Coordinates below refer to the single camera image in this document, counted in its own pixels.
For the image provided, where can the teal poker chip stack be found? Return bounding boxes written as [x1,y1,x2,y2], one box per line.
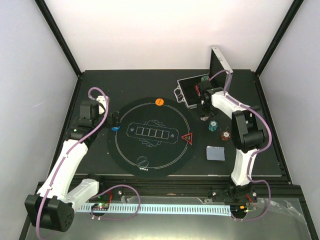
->
[208,120,218,132]

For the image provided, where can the red triangular dealer marker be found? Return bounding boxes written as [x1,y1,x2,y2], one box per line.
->
[181,132,193,145]

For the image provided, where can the round black poker mat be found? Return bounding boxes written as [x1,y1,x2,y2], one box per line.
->
[107,96,199,178]

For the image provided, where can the red dice in case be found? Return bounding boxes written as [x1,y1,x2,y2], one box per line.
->
[194,85,201,97]

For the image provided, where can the brown poker chip stack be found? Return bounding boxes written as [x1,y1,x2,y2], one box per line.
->
[221,131,231,141]

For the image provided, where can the aluminium poker chip case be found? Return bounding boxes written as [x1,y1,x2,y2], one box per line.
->
[173,45,234,109]

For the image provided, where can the light blue cable duct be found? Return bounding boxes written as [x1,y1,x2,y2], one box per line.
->
[78,202,231,217]

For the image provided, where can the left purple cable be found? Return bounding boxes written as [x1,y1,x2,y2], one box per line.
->
[36,86,141,240]

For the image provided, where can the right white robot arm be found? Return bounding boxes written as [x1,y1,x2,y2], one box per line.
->
[195,80,272,202]

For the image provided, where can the white purple chip stack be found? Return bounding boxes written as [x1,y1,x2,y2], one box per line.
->
[200,116,210,121]

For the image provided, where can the teal chips case back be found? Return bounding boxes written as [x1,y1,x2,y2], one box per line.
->
[201,75,210,81]

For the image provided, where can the blue small blind button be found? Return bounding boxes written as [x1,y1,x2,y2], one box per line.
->
[111,126,120,132]

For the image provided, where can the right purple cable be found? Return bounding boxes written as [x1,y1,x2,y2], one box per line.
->
[209,69,272,222]

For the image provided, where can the orange big blind button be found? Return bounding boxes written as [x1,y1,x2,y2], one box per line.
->
[155,98,165,107]

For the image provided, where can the small circuit board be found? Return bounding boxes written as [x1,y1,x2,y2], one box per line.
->
[91,203,109,211]

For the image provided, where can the purple cable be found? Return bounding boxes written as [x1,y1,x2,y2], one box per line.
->
[209,69,272,222]
[36,86,141,240]

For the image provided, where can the blue playing card deck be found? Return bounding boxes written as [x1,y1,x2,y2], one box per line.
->
[206,146,225,161]

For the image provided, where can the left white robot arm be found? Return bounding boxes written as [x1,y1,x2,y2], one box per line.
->
[24,95,120,232]

